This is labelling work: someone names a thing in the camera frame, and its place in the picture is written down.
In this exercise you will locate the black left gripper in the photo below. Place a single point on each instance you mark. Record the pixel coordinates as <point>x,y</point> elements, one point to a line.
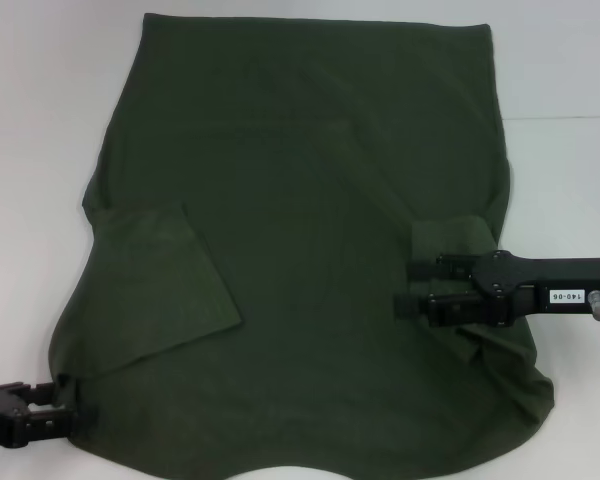
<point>0,412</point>

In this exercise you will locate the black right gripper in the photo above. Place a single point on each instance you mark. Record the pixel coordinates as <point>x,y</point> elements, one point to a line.
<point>540,280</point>

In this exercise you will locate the dark green shirt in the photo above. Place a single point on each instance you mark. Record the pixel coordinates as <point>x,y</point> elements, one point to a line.
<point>305,200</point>

